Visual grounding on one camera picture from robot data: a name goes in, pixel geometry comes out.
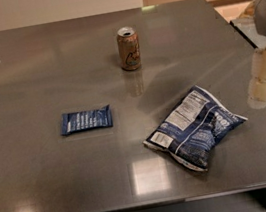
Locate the blue chip bag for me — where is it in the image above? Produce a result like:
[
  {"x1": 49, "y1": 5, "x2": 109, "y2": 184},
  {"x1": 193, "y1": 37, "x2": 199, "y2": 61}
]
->
[{"x1": 143, "y1": 85, "x2": 247, "y2": 172}]

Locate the brown soda can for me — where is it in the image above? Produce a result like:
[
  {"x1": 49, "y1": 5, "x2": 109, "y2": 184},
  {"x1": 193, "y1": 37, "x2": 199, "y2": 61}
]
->
[{"x1": 116, "y1": 26, "x2": 141, "y2": 71}]

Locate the small blue snack packet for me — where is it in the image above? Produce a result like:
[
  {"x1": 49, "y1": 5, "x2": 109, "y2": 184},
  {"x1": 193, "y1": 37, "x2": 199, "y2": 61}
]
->
[{"x1": 61, "y1": 105, "x2": 113, "y2": 136}]

